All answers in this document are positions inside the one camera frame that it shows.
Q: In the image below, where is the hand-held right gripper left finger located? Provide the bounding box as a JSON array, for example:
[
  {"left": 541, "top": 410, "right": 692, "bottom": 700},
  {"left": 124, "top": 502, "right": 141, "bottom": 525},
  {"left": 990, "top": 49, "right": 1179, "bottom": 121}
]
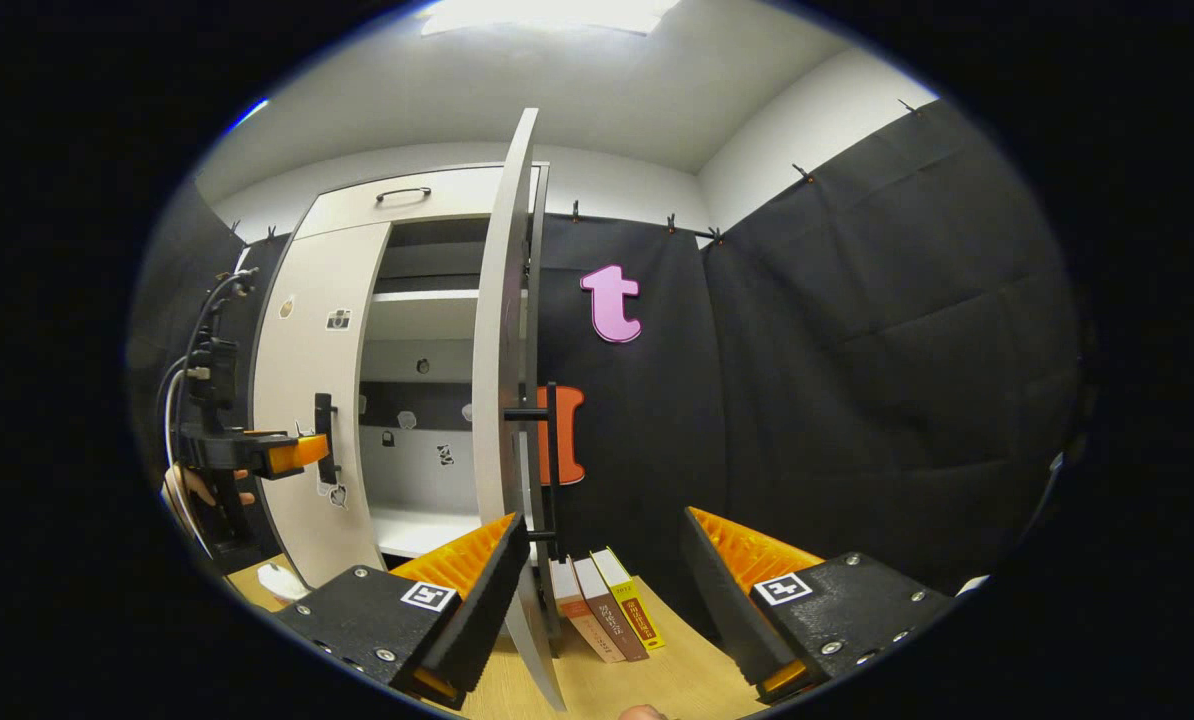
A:
[{"left": 270, "top": 511, "right": 532, "bottom": 711}]

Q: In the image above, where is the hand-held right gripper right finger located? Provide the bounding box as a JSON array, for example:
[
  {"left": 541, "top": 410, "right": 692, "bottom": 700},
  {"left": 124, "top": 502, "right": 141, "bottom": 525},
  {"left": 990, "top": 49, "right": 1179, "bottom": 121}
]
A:
[{"left": 681, "top": 506, "right": 961, "bottom": 704}]

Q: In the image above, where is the camera sticker shoe cabinet door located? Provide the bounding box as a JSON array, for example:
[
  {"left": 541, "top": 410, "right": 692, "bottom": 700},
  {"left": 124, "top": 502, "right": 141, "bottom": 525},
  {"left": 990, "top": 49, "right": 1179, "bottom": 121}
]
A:
[{"left": 252, "top": 222, "right": 393, "bottom": 589}]

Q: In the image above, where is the cat sticker shoe cabinet door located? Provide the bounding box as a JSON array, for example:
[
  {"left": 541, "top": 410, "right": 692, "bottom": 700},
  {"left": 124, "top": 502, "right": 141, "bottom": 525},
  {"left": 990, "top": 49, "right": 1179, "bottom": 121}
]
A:
[{"left": 470, "top": 107, "right": 568, "bottom": 713}]

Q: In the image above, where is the beige double-door shoe cabinet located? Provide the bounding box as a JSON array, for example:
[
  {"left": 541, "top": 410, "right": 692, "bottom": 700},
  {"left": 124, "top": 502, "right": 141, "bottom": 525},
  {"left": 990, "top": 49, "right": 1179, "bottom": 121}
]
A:
[{"left": 249, "top": 162, "right": 554, "bottom": 601}]

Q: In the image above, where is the yellow book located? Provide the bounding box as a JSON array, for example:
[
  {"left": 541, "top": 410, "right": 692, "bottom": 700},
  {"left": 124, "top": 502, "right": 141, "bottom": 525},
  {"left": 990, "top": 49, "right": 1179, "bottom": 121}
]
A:
[{"left": 590, "top": 547, "right": 667, "bottom": 650}]

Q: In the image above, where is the brown book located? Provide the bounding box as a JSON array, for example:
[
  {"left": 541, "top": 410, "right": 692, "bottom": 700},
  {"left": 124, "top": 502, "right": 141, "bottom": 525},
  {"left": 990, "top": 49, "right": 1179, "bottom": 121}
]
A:
[{"left": 572, "top": 556, "right": 650, "bottom": 662}]

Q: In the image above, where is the white round bowl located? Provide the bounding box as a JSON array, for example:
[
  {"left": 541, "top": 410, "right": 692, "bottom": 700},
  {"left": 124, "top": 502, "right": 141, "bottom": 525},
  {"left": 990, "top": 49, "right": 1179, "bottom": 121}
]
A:
[{"left": 257, "top": 563, "right": 310, "bottom": 602}]

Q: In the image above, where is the black backdrop cloth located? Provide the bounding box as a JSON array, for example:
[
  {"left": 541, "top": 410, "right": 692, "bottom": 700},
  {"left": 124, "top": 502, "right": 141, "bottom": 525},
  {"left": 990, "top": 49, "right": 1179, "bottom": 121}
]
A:
[{"left": 127, "top": 98, "right": 1083, "bottom": 641}]

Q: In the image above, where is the large ceiling light panel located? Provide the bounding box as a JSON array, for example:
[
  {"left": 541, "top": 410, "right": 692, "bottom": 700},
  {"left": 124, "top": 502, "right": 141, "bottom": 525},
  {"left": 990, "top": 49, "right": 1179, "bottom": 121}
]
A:
[{"left": 420, "top": 0, "right": 680, "bottom": 37}]

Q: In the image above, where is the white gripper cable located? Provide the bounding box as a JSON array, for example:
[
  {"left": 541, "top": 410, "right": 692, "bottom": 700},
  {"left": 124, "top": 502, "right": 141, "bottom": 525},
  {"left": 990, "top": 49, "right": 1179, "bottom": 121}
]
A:
[{"left": 162, "top": 370, "right": 213, "bottom": 556}]

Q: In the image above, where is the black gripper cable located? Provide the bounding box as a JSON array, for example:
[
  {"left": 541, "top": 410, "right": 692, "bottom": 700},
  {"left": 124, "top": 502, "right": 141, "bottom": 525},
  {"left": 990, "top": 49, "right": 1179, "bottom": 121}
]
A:
[{"left": 157, "top": 268, "right": 258, "bottom": 441}]

